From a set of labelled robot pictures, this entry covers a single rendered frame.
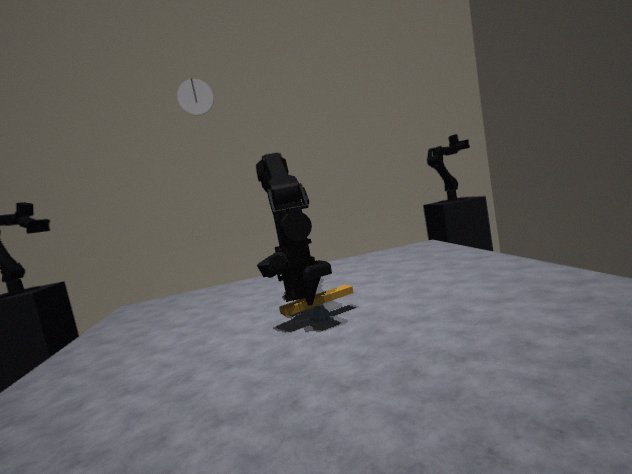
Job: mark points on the orange bar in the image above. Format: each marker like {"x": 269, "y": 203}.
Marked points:
{"x": 320, "y": 298}

